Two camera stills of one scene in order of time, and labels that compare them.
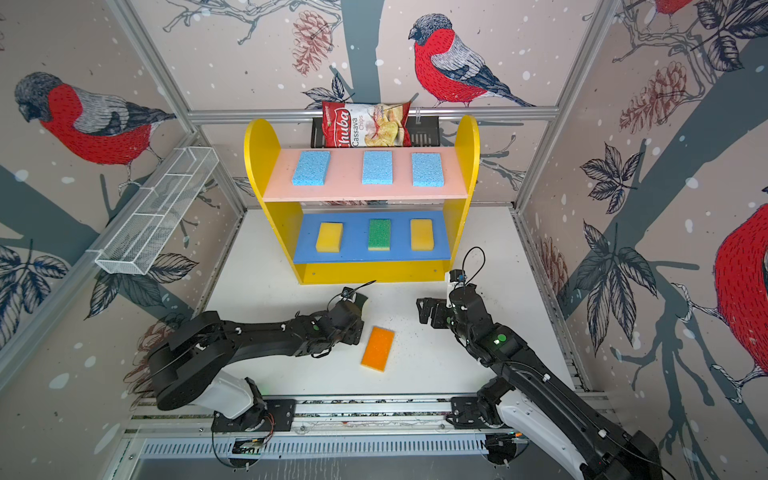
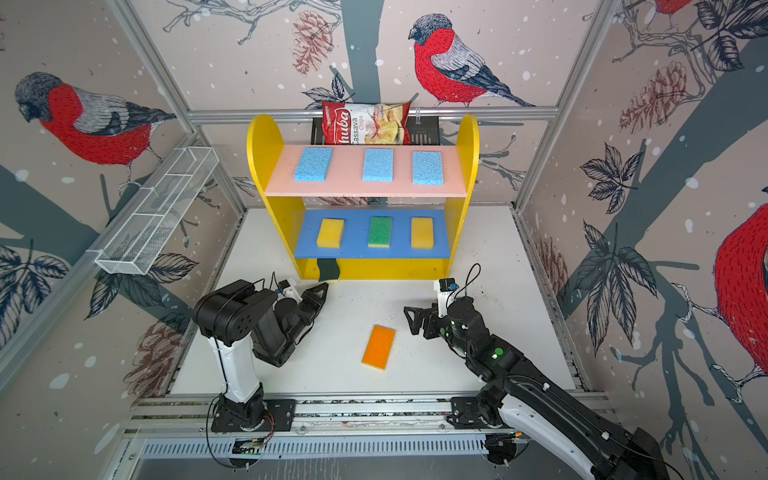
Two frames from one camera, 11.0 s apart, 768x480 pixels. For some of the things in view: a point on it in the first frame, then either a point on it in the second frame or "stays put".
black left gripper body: [353, 337] → [306, 311]
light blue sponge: [377, 168] stays put
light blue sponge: [427, 170] stays put
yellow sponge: [421, 234] stays put
